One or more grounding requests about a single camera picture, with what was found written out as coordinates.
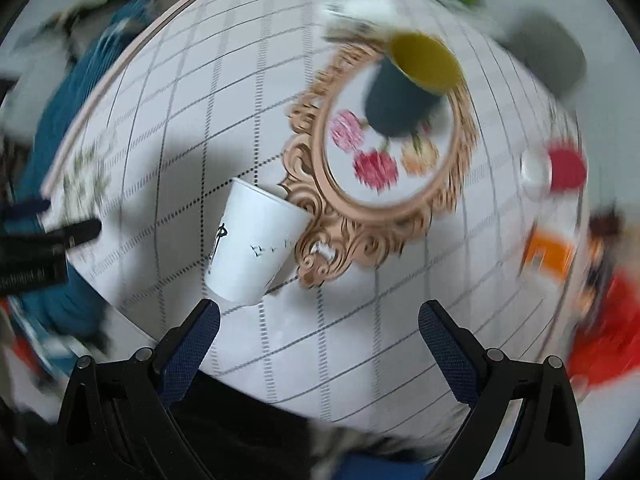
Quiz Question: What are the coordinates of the red plastic bag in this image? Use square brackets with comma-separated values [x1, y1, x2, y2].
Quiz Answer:
[567, 270, 639, 388]

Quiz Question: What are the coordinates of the white cup with bamboo print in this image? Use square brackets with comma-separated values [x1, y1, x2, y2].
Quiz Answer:
[317, 0, 401, 42]

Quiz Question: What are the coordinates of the red ribbed paper cup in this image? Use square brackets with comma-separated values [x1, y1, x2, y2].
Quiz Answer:
[520, 141, 588, 200]

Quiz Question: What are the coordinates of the dark green cup yellow inside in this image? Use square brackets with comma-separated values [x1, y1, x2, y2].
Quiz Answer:
[364, 32, 463, 138]

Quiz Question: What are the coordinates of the grey padded chair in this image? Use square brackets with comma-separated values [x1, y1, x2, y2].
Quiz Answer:
[502, 9, 587, 100]

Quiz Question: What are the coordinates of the blue knitted blanket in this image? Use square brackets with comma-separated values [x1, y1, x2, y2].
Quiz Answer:
[8, 0, 162, 356]

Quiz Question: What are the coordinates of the white paper cup with birds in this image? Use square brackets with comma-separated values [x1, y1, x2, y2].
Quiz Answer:
[205, 178, 314, 306]

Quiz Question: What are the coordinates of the orange and white cup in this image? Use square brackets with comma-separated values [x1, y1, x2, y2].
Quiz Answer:
[520, 223, 577, 284]

